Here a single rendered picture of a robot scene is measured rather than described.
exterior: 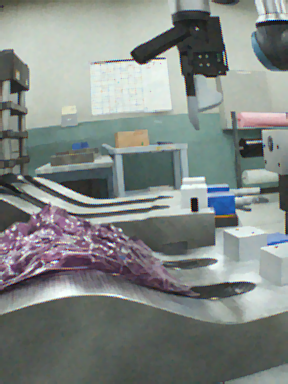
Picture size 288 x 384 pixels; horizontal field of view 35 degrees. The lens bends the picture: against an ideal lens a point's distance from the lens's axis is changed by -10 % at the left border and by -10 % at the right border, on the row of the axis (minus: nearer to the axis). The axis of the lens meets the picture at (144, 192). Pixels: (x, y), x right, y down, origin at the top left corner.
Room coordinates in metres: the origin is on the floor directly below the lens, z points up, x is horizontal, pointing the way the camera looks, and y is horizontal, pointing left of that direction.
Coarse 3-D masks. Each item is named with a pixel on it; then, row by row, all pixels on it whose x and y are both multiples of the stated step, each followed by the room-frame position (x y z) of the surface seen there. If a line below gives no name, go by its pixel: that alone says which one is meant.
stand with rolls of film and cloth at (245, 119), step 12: (240, 120) 6.04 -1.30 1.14; (252, 120) 6.00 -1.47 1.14; (264, 120) 6.06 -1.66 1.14; (276, 120) 6.12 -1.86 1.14; (240, 144) 6.11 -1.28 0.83; (252, 144) 5.96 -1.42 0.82; (252, 156) 6.02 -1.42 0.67; (240, 168) 6.01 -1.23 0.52; (240, 180) 6.00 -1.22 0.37; (252, 180) 5.99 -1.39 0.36; (264, 180) 6.06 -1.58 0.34; (276, 180) 6.14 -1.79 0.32
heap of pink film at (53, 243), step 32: (32, 224) 0.47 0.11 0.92; (64, 224) 0.46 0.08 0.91; (96, 224) 0.51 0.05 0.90; (0, 256) 0.42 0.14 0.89; (32, 256) 0.34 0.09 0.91; (64, 256) 0.34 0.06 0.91; (96, 256) 0.36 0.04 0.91; (128, 256) 0.38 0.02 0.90; (0, 288) 0.33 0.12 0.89; (160, 288) 0.36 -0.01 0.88
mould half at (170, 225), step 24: (0, 192) 0.69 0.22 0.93; (72, 192) 0.89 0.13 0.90; (168, 192) 0.87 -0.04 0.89; (0, 216) 0.65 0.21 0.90; (24, 216) 0.65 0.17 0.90; (120, 216) 0.67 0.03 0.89; (144, 216) 0.65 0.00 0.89; (168, 216) 0.63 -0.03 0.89; (192, 216) 0.62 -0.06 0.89; (144, 240) 0.63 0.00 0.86; (168, 240) 0.63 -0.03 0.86; (192, 240) 0.62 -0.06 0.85
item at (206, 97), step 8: (200, 80) 0.76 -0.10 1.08; (200, 88) 0.76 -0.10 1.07; (208, 88) 0.76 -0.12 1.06; (192, 96) 0.75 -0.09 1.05; (200, 96) 0.76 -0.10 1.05; (208, 96) 0.75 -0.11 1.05; (216, 96) 0.75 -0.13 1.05; (192, 104) 0.75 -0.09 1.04; (200, 104) 0.75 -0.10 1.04; (208, 104) 0.75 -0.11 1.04; (216, 104) 0.75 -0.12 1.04; (192, 112) 0.75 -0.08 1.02; (192, 120) 0.76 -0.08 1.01
